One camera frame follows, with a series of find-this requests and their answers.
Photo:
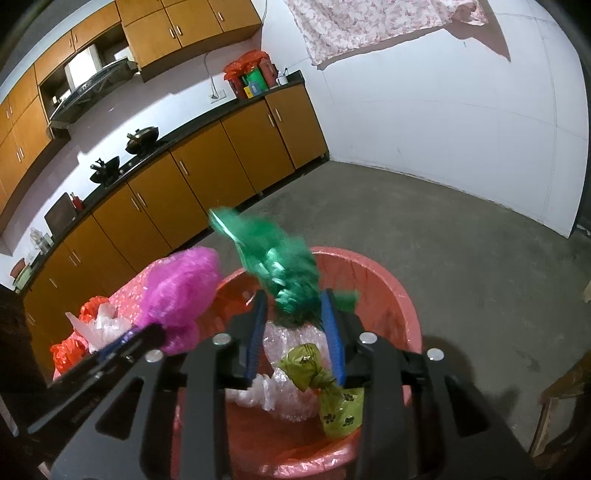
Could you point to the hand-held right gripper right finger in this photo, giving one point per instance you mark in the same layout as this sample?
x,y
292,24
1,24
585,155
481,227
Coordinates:
x,y
331,341

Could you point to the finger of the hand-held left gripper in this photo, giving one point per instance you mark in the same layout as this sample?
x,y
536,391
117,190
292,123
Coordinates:
x,y
115,346

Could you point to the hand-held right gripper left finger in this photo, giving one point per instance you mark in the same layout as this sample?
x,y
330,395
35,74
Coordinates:
x,y
256,341

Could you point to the large bubble wrap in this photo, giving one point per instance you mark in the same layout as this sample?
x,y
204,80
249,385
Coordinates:
x,y
286,341

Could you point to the olive paw print bag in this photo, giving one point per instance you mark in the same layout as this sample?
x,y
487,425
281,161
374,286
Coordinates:
x,y
341,410

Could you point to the green foil wrapper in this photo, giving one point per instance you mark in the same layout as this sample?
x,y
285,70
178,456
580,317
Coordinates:
x,y
277,263

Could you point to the red plastic waste basket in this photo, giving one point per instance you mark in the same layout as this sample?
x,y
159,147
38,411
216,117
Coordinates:
x,y
277,443
413,332

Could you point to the pink plastic bag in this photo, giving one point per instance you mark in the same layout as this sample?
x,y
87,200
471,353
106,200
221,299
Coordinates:
x,y
180,286

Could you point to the small bubble wrap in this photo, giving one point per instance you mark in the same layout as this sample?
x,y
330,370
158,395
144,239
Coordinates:
x,y
99,330

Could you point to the pale green basin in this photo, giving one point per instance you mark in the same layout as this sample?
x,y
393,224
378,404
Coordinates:
x,y
25,279

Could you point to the red bowl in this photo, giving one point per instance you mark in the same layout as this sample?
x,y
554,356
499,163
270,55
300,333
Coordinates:
x,y
19,267

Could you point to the clear bag of bottles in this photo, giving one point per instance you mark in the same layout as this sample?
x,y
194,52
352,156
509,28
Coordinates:
x,y
40,240

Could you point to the dark cutting board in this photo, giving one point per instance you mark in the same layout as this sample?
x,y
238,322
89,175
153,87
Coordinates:
x,y
60,214

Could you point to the red bottle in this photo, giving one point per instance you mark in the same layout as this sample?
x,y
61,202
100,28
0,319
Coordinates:
x,y
76,202

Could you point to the wooden lower cabinets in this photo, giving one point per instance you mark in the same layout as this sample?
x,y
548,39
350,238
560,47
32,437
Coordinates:
x,y
203,166

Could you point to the wooden cabinets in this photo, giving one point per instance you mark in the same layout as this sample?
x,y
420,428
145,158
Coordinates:
x,y
203,166
184,27

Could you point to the black wok with lid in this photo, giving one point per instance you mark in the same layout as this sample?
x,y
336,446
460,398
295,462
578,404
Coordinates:
x,y
143,138

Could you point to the black kitchen countertop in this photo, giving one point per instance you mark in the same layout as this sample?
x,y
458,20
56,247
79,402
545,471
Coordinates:
x,y
194,131

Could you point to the wooden chair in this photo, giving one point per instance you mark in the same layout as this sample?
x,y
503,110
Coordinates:
x,y
565,406

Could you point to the steel range hood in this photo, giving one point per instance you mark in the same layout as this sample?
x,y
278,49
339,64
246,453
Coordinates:
x,y
92,87

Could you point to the white cup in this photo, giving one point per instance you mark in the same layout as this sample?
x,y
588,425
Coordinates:
x,y
282,81

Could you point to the green box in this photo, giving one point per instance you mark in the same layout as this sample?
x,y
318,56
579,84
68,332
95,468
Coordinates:
x,y
254,78

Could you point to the red bag on canisters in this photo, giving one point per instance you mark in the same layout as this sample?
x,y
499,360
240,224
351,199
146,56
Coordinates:
x,y
244,62

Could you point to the pink floral hanging sheet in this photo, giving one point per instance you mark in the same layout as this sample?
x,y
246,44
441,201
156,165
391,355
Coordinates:
x,y
369,23

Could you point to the wooden upper cabinets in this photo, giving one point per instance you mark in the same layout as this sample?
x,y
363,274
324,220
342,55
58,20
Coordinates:
x,y
184,27

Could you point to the wall socket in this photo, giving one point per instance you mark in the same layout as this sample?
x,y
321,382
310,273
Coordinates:
x,y
218,94

